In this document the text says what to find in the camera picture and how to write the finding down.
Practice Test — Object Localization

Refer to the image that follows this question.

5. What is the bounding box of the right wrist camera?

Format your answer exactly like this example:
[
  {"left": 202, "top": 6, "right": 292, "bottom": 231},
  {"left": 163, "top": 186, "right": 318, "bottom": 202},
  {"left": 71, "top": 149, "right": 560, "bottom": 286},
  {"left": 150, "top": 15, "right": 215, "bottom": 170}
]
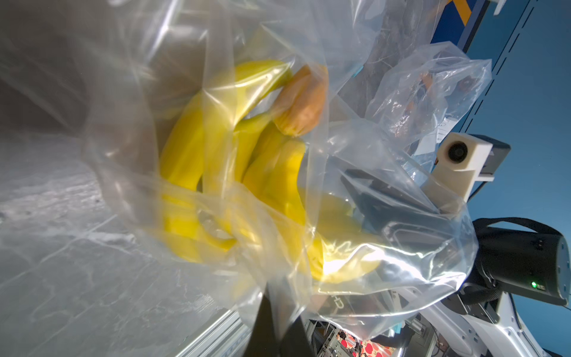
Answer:
[{"left": 432, "top": 132, "right": 512, "bottom": 202}]

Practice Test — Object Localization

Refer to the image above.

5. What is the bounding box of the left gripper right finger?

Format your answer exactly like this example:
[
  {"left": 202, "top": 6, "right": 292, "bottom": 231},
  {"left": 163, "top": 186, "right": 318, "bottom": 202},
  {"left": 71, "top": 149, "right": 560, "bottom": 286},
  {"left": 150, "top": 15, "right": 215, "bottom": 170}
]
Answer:
[{"left": 279, "top": 317, "right": 315, "bottom": 357}]

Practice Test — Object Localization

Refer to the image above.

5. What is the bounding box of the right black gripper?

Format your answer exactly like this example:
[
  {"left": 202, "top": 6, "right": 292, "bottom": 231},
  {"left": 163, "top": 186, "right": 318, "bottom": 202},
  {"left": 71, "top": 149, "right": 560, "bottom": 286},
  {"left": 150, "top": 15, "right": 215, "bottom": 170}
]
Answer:
[{"left": 341, "top": 169, "right": 446, "bottom": 248}]

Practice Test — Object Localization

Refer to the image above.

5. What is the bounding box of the bagged banana bunch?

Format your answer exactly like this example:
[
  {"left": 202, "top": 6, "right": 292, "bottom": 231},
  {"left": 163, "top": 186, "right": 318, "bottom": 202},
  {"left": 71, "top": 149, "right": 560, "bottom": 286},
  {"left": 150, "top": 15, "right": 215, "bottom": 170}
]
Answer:
[
  {"left": 73, "top": 1, "right": 478, "bottom": 337},
  {"left": 365, "top": 42, "right": 492, "bottom": 150}
]

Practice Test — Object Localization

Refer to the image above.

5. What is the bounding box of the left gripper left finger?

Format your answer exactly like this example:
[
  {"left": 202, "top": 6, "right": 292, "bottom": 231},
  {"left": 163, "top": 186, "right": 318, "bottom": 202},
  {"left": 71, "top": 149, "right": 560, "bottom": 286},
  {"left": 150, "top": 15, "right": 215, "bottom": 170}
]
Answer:
[{"left": 242, "top": 295, "right": 279, "bottom": 357}]

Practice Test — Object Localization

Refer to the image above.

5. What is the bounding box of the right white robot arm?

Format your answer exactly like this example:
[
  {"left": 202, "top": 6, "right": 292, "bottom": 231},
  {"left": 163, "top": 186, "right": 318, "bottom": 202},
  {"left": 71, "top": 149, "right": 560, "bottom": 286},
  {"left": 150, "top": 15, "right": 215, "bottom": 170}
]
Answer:
[{"left": 341, "top": 170, "right": 570, "bottom": 356}]

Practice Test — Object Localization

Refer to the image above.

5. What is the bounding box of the aluminium front rail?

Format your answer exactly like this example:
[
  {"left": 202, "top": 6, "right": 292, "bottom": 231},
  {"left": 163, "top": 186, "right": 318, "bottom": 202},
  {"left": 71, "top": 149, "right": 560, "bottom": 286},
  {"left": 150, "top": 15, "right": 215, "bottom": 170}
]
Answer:
[{"left": 172, "top": 310, "right": 251, "bottom": 357}]

